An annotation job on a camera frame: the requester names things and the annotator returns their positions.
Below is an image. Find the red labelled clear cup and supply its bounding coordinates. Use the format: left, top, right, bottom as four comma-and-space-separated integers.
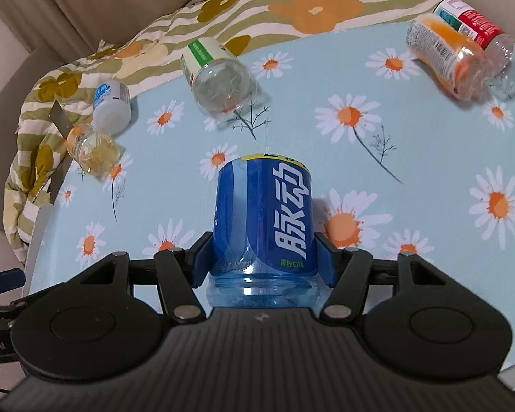
434, 0, 515, 100

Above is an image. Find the green labelled clear cup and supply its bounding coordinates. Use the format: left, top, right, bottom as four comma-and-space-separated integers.
180, 37, 256, 116

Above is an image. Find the orange labelled clear cup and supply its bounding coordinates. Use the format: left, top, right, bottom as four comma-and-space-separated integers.
405, 13, 494, 101

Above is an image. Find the striped floral quilt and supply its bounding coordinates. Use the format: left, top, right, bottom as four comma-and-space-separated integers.
3, 0, 440, 261

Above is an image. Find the yellow labelled clear cup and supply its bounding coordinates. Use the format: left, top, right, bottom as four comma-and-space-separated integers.
66, 124, 121, 179

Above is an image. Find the light blue daisy tablecloth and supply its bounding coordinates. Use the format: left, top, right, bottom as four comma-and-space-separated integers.
30, 23, 515, 365

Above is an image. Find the white blue labelled cup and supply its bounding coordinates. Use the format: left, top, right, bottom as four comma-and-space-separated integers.
92, 81, 132, 135

